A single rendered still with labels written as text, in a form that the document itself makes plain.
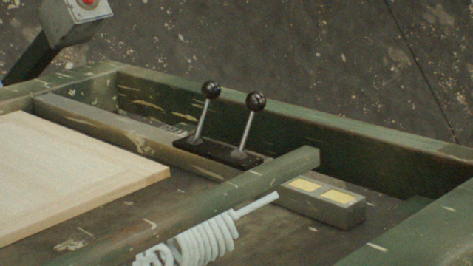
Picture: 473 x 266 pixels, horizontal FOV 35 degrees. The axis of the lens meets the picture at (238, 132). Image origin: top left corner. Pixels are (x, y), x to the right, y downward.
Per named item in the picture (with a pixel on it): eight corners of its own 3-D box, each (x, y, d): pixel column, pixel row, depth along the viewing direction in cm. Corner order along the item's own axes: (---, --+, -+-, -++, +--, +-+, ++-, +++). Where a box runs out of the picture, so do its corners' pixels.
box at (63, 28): (71, 5, 211) (96, -26, 197) (88, 43, 210) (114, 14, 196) (32, 13, 203) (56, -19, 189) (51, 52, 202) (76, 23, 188)
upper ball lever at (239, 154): (236, 162, 134) (258, 91, 134) (250, 167, 132) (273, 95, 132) (222, 158, 132) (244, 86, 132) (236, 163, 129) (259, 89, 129)
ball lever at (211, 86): (193, 147, 143) (213, 81, 143) (206, 151, 140) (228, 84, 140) (179, 143, 140) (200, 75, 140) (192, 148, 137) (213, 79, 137)
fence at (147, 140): (53, 108, 183) (50, 92, 181) (366, 219, 117) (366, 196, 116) (35, 113, 180) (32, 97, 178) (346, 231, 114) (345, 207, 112)
